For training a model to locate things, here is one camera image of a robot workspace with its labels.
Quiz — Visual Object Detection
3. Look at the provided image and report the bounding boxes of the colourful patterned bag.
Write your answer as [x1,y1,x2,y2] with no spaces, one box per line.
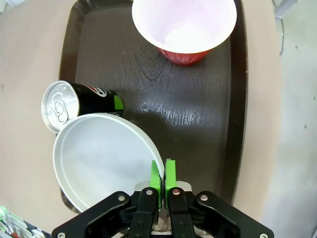
[0,205,52,238]

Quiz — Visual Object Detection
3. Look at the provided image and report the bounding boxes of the black Pepsi can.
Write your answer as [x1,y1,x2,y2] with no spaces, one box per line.
[41,80,124,134]

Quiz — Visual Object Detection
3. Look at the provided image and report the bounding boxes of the pale grey bowl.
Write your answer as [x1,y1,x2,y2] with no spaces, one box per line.
[53,113,165,213]

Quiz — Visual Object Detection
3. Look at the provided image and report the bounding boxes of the grey metal table leg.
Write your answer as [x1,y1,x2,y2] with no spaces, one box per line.
[272,0,298,18]

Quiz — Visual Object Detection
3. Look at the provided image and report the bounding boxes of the brown plastic tray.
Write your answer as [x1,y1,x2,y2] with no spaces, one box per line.
[58,0,249,213]

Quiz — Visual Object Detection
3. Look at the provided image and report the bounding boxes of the red plastic cup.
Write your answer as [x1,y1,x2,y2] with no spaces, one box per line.
[131,0,238,66]

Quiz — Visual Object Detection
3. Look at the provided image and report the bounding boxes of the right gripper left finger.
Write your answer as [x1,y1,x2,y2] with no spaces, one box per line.
[51,160,164,238]

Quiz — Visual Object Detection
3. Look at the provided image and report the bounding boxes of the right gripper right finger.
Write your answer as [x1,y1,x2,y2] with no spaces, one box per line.
[164,159,274,238]

